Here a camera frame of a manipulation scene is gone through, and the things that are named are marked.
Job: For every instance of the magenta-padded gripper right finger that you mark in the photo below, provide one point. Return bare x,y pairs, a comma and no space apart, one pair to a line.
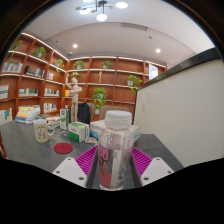
156,170

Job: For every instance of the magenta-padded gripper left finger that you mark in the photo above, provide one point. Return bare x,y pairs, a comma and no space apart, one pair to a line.
68,171

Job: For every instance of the clear red-labelled water bottle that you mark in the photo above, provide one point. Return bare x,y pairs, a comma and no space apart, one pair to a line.
115,150

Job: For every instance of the flat round red coaster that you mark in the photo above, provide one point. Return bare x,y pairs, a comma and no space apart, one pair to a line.
63,148

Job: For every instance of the small round printed badge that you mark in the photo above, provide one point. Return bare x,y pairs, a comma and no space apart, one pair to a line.
90,140

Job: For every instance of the flat green-white box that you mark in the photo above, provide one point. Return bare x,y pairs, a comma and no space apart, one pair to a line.
78,131

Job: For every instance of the yellow striped cartoon mug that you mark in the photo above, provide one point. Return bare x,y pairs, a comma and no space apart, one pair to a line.
40,131

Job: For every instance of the tall green-white carton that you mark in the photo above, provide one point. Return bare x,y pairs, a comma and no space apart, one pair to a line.
64,119

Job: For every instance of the dark book stack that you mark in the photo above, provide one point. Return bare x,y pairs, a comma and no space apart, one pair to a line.
52,120

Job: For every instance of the chair with dark jacket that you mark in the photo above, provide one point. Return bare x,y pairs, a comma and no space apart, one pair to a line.
83,113

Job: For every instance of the colourful book stack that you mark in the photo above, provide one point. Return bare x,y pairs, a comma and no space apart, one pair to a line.
28,115

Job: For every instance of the tan upholstered chair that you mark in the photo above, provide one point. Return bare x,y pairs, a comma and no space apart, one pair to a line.
103,111

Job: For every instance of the wooden shelf unit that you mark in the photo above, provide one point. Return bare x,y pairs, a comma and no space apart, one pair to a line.
110,90

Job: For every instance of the recessed round ceiling light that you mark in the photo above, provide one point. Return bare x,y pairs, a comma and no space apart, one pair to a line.
75,46
158,50

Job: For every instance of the ceiling air vent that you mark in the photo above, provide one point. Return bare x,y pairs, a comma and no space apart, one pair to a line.
134,26

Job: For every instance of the multi-globe ceiling lamp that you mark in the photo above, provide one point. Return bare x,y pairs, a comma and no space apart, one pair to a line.
101,16

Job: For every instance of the white wall switch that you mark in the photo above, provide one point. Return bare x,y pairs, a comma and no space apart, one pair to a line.
143,106

